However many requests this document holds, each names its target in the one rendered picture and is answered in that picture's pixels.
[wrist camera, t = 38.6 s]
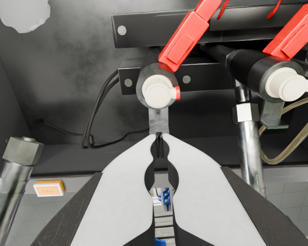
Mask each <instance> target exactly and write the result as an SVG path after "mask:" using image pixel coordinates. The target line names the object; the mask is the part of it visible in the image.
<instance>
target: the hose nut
mask: <svg viewBox="0 0 308 246"><path fill-rule="evenodd" d="M43 147H44V144H43V143H39V142H36V140H35V139H33V138H29V137H22V138H19V137H10V139H9V142H8V145H7V147H6V150H5V152H4V155H3V157H2V158H3V159H6V160H8V161H11V162H13V163H20V164H28V165H34V164H37V163H38V161H39V158H40V155H41V152H42V150H43Z"/></svg>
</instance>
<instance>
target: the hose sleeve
mask: <svg viewBox="0 0 308 246"><path fill-rule="evenodd" d="M33 167H34V165H28V164H20V163H13V162H11V161H8V160H5V161H4V164H3V166H2V169H1V172H0V246H5V243H6V241H7V238H8V235H9V232H10V230H11V227H12V224H13V221H14V219H15V216H16V214H17V211H18V208H19V206H20V203H21V200H22V197H23V195H24V194H25V189H26V186H27V184H28V183H29V178H30V175H31V172H32V170H33Z"/></svg>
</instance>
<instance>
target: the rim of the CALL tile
mask: <svg viewBox="0 0 308 246"><path fill-rule="evenodd" d="M33 186H34V189H35V191H36V193H37V195H38V197H44V196H63V194H64V193H63V190H62V188H61V185H60V183H50V184H34V185H33ZM43 186H58V189H59V192H60V194H59V195H39V194H38V192H37V189H36V187H43Z"/></svg>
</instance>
